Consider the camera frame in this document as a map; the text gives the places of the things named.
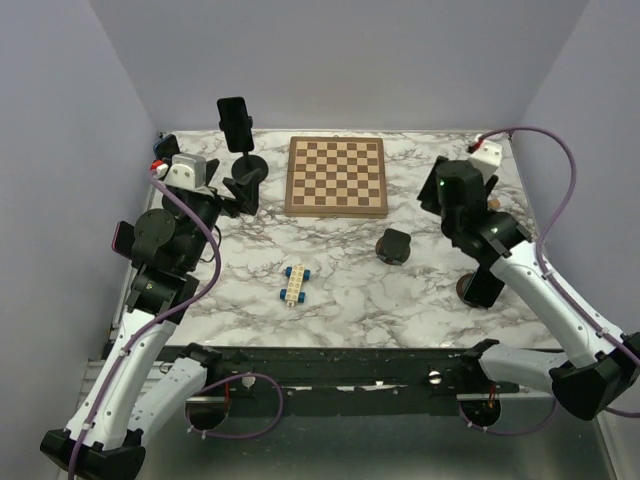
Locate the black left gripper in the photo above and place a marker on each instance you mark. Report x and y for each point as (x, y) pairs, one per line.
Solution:
(246, 191)

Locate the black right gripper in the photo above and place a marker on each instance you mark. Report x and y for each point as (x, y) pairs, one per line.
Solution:
(485, 191)

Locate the teal phone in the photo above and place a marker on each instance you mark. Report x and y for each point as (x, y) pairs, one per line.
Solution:
(483, 290)

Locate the pink phone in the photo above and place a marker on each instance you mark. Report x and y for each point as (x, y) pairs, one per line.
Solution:
(123, 239)

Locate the black phone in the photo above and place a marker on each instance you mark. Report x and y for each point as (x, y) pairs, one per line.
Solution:
(236, 124)
(428, 196)

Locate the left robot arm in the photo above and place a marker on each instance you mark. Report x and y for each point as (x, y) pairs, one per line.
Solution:
(108, 435)

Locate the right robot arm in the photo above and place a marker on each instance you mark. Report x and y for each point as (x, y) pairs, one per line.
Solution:
(599, 361)

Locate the black round phone stand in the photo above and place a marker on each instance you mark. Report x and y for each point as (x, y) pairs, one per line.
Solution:
(245, 163)

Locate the black phone on stand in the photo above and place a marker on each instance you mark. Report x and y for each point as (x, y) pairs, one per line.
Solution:
(236, 124)

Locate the blue phone on stand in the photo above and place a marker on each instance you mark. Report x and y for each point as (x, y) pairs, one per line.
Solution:
(166, 148)

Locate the brown base phone stand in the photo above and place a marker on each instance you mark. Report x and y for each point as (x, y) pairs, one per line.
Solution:
(462, 283)

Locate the wooden chessboard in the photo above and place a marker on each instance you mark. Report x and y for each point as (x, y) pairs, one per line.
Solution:
(342, 177)

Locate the blue white toy block car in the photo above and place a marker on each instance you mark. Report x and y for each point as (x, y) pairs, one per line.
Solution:
(297, 276)

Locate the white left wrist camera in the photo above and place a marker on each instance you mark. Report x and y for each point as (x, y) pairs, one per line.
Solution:
(186, 172)

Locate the black mounting rail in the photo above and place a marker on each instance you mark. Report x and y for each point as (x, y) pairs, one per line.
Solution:
(256, 382)

